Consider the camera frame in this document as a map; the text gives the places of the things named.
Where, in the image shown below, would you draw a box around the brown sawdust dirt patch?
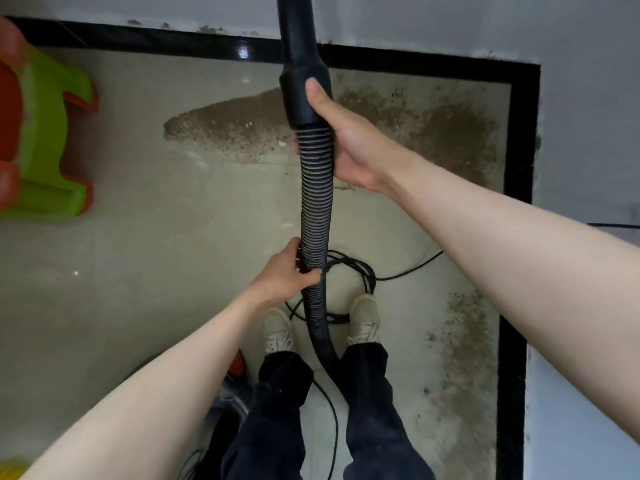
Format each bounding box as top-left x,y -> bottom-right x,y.
163,85 -> 501,466

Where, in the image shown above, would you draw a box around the black vacuum hose with handle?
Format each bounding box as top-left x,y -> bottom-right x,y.
277,0 -> 346,391

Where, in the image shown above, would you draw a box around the grey vacuum cleaner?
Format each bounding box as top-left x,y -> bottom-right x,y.
130,349 -> 253,480

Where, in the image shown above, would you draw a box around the tiled floor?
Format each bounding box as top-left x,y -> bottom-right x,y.
0,45 -> 526,480

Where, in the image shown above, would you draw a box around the grey shoe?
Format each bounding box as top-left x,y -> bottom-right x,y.
347,295 -> 384,346
262,307 -> 295,356

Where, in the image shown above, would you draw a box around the person's black trousers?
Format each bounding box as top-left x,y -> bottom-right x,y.
220,343 -> 436,480

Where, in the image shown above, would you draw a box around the black power cable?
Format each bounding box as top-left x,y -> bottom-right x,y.
180,223 -> 640,480

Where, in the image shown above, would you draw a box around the person's right forearm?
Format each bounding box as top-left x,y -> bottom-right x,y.
385,155 -> 640,441

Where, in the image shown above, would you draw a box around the person's left hand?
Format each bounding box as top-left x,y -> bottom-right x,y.
245,237 -> 323,311

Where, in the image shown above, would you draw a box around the person's right hand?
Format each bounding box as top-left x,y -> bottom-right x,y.
293,77 -> 416,196

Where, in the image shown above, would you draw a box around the person's left forearm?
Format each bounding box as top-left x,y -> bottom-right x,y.
22,295 -> 266,480

